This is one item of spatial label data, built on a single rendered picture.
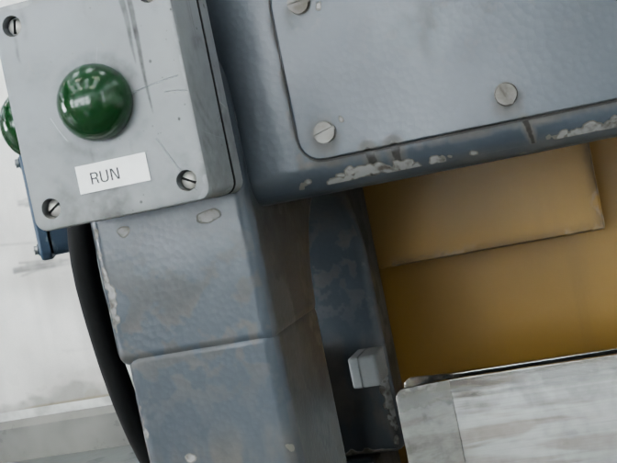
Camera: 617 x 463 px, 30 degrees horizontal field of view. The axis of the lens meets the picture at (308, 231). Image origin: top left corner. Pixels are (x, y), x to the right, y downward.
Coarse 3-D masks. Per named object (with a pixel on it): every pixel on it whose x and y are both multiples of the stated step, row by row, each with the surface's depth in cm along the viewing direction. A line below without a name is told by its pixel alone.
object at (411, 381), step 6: (408, 378) 66; (414, 378) 66; (420, 378) 66; (426, 378) 66; (432, 378) 65; (438, 378) 65; (444, 378) 65; (408, 384) 66; (414, 384) 66; (420, 384) 66
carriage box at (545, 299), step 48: (576, 240) 74; (384, 288) 77; (432, 288) 77; (480, 288) 76; (528, 288) 75; (576, 288) 74; (432, 336) 77; (480, 336) 76; (528, 336) 76; (576, 336) 75
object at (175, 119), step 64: (64, 0) 44; (128, 0) 44; (192, 0) 46; (64, 64) 45; (128, 64) 44; (192, 64) 45; (64, 128) 45; (128, 128) 44; (192, 128) 44; (64, 192) 45; (128, 192) 45; (192, 192) 44
